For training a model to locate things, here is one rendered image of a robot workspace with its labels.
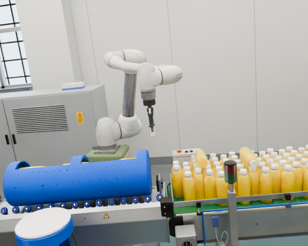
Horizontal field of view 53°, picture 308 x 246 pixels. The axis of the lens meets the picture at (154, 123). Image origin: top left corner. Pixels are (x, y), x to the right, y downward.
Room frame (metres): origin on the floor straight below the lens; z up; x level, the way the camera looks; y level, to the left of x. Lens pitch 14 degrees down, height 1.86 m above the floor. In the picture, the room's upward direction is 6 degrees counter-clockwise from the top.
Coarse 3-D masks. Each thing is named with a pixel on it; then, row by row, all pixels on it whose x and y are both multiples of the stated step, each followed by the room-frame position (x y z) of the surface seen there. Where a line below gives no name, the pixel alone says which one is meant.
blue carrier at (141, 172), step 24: (24, 168) 1.77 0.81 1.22; (48, 168) 1.75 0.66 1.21; (72, 168) 1.73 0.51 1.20; (96, 168) 1.71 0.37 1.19; (120, 168) 1.70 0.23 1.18; (144, 168) 1.68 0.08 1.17; (24, 192) 1.70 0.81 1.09; (48, 192) 1.69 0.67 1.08; (72, 192) 1.69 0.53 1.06; (96, 192) 1.68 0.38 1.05; (120, 192) 1.68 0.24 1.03; (144, 192) 1.69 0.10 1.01
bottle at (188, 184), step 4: (188, 176) 1.68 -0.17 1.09; (184, 180) 1.68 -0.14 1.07; (188, 180) 1.67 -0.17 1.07; (192, 180) 1.68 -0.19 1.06; (184, 184) 1.68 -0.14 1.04; (188, 184) 1.66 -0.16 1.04; (192, 184) 1.67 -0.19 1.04; (184, 188) 1.68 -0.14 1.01; (188, 188) 1.66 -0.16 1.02; (192, 188) 1.67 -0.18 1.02; (184, 192) 1.68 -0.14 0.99; (188, 192) 1.66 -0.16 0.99; (192, 192) 1.67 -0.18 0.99; (184, 196) 1.69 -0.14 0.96; (188, 196) 1.66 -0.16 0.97; (192, 196) 1.66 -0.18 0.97; (184, 200) 1.69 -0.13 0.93; (188, 200) 1.67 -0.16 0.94; (192, 200) 1.66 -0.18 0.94
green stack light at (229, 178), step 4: (224, 172) 1.42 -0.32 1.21; (236, 172) 1.40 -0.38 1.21; (224, 176) 1.42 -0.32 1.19; (228, 176) 1.40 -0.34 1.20; (232, 176) 1.39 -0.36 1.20; (236, 176) 1.40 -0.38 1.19; (224, 180) 1.42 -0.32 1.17; (228, 180) 1.40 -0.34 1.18; (232, 180) 1.39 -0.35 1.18; (236, 180) 1.40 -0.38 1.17
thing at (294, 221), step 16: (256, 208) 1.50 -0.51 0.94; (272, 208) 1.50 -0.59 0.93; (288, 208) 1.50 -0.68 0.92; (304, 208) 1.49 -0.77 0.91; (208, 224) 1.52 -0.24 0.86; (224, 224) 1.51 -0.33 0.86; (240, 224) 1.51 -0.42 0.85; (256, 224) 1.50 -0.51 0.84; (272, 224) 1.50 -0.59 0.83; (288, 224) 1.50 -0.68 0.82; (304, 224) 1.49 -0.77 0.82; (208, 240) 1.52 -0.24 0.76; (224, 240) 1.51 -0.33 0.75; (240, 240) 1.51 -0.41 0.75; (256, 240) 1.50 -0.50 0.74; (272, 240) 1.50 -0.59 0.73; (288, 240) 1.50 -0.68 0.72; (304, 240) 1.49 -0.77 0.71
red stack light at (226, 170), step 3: (225, 165) 1.41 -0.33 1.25; (234, 165) 1.40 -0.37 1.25; (225, 168) 1.41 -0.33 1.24; (228, 168) 1.40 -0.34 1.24; (231, 168) 1.39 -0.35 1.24; (234, 168) 1.39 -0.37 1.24; (225, 171) 1.41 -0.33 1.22; (228, 171) 1.40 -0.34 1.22; (231, 171) 1.39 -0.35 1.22; (234, 171) 1.39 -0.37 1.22
